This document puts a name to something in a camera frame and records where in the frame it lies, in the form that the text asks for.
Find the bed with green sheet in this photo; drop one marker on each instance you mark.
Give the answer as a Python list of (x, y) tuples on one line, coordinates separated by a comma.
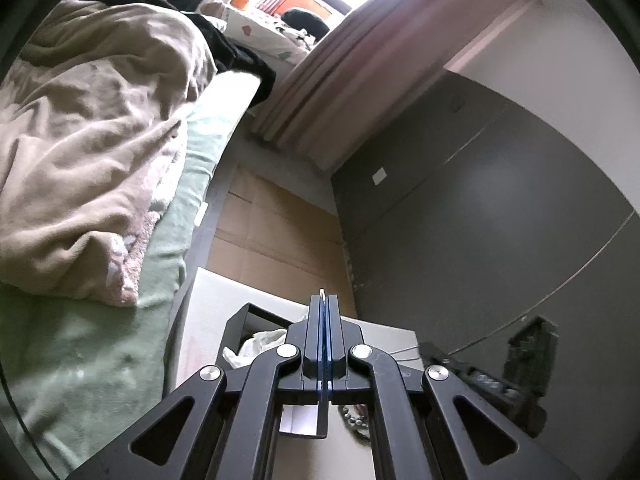
[(95, 360)]

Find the flattened cardboard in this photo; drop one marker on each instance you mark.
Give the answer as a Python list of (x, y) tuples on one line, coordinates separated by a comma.
[(280, 240)]

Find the pink fluffy blanket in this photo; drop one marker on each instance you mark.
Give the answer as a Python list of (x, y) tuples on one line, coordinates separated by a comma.
[(132, 255)]

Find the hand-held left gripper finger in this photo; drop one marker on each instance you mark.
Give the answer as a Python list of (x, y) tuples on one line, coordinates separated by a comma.
[(327, 355), (319, 355)]

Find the white bedside table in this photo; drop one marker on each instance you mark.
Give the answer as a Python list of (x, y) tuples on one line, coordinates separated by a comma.
[(220, 292)]

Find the black jewelry box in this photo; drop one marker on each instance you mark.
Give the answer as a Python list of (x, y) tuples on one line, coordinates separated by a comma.
[(260, 317)]

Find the black clothing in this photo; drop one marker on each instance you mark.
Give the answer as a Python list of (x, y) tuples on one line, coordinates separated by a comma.
[(235, 55)]

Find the small orange object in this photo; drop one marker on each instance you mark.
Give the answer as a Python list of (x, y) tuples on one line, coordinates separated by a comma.
[(241, 0)]

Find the black round cushion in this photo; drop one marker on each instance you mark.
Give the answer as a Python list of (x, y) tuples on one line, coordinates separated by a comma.
[(307, 22)]

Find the beige blanket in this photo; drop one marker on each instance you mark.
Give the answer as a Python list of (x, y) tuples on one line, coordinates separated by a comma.
[(85, 130)]

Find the white printed tablecloth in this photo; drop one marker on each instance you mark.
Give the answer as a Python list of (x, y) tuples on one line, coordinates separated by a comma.
[(260, 35)]

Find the wide pink curtain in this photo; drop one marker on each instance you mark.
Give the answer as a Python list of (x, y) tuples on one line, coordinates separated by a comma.
[(350, 70)]

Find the white wall socket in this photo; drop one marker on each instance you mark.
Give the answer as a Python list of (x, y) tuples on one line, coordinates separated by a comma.
[(380, 175)]

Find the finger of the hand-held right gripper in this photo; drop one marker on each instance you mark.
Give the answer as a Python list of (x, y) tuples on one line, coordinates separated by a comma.
[(532, 355)]

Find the orange panel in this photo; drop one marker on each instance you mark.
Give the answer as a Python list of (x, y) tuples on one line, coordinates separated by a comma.
[(312, 0)]

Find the white crumpled tissue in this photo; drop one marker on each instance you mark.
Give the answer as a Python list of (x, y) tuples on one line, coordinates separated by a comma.
[(260, 342)]

